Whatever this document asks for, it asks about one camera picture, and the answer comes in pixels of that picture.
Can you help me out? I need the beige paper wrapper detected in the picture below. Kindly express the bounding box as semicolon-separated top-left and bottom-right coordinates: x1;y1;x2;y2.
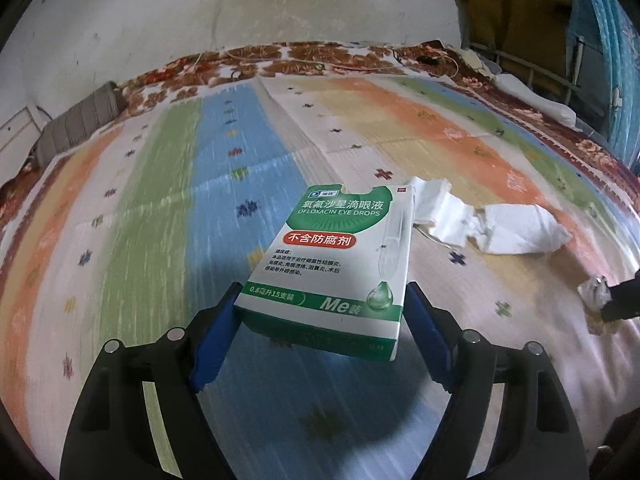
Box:
577;275;620;336

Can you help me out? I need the large white tissue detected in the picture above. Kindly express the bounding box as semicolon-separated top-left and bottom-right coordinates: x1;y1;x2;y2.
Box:
466;204;573;256

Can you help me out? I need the white paper tissue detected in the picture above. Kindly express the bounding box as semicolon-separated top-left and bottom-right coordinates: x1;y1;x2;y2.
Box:
408;177;474;247

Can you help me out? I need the green white eye drops box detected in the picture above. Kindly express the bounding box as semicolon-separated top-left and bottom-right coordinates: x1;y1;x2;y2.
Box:
235;184;414;362

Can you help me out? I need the striped colourful blanket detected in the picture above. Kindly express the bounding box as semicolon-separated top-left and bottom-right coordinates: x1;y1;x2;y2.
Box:
1;76;639;474

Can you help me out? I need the white rolled cloth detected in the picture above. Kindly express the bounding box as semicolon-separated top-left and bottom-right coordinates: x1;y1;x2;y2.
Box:
494;74;577;128

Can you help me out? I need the blue patterned curtain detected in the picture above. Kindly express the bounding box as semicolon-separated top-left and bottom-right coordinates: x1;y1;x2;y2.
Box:
590;0;639;169

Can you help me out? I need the white wooden headboard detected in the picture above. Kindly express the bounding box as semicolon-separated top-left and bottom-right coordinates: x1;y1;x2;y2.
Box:
0;103;51;186

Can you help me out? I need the grey ribbed pillow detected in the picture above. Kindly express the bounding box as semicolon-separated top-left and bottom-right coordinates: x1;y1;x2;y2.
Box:
35;81;127;169

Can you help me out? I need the floral brown bed sheet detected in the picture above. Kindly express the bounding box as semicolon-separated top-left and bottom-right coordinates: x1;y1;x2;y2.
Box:
58;42;639;246

